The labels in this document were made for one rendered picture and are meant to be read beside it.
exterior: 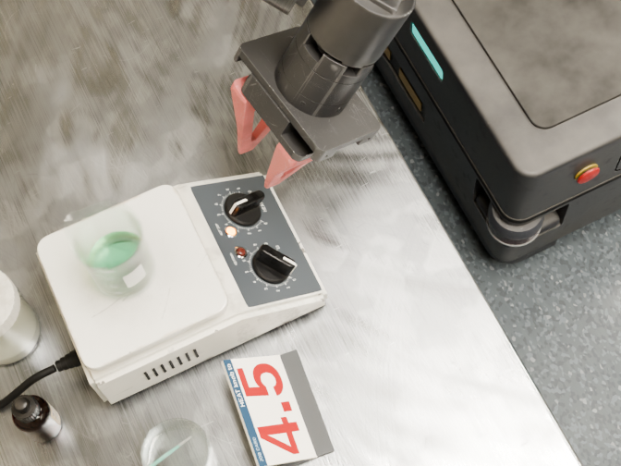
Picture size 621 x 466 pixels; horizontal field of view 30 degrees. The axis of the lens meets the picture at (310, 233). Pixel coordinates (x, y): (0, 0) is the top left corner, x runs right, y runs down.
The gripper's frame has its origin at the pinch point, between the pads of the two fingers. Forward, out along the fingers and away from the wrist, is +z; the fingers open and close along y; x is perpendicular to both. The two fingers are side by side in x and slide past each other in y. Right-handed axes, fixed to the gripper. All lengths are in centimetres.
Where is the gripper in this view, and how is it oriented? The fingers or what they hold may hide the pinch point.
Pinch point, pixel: (261, 161)
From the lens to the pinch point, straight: 89.9
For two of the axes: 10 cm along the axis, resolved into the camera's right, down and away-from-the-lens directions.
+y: 5.9, 7.7, -2.4
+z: -4.2, 5.4, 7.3
